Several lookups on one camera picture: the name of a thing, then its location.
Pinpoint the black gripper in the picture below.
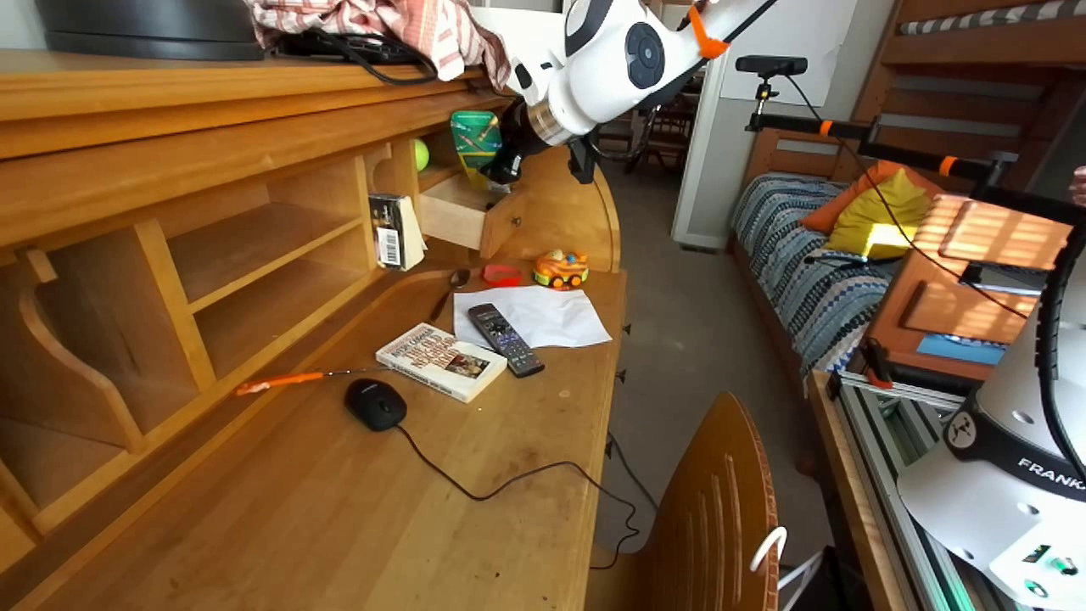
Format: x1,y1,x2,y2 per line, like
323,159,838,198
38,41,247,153
486,103,542,185

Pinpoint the green yellow crayon box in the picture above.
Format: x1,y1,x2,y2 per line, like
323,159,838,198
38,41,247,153
448,109,501,186

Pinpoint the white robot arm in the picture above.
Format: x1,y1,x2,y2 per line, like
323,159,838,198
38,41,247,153
482,0,776,185

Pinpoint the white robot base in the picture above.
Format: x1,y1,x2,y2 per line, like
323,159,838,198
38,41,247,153
899,233,1086,611

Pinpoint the open top right drawer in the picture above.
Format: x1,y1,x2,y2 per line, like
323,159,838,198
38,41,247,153
416,175,523,259

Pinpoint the black white card box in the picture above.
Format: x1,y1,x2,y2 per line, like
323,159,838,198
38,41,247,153
371,194,423,271

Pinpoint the green tennis ball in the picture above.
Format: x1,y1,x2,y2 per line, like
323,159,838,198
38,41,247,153
409,140,431,172

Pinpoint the red white checkered cloth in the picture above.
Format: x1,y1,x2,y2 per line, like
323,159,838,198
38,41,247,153
244,0,511,87

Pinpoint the orange toy car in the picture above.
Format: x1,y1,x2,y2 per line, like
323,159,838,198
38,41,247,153
534,248,590,288

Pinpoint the white paper sheet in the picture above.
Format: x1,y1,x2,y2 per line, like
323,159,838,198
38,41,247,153
456,285,612,349

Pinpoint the black remote control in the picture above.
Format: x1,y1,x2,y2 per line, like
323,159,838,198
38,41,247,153
468,302,542,377

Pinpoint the small paperback book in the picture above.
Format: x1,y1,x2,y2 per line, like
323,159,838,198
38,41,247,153
375,321,504,405

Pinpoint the black computer mouse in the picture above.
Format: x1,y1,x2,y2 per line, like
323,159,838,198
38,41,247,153
342,377,408,431

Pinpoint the orange pen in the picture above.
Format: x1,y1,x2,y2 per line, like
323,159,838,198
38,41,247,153
234,371,350,398

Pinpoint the wooden roll-top desk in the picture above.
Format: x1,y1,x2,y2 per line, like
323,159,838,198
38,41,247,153
0,51,625,611

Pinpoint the striped bed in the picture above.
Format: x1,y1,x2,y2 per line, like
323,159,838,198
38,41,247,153
728,172,899,371

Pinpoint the yellow pillow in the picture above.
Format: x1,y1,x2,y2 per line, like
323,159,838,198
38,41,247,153
829,166,933,263

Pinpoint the grey round device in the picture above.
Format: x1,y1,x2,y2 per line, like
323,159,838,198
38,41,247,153
34,0,262,61

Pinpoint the wooden board on bed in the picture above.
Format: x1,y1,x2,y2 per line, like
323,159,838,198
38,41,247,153
862,189,1081,387

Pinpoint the camera on tripod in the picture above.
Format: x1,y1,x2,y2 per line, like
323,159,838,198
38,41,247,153
736,54,809,112

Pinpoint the black mouse cable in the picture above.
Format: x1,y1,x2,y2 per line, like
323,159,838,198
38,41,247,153
393,422,657,573

